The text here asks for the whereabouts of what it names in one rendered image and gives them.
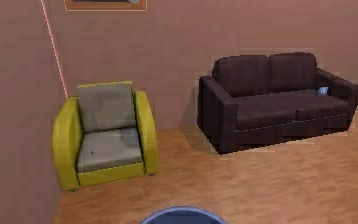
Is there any yellow armchair with grey cushions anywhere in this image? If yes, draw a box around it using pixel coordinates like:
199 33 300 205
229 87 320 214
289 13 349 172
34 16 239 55
51 80 160 192

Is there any dark brown two-seat sofa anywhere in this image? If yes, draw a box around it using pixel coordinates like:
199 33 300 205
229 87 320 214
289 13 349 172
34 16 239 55
197 52 358 155

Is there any orange framed wall picture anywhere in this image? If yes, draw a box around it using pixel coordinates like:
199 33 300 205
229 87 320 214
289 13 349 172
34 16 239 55
64 0 148 12

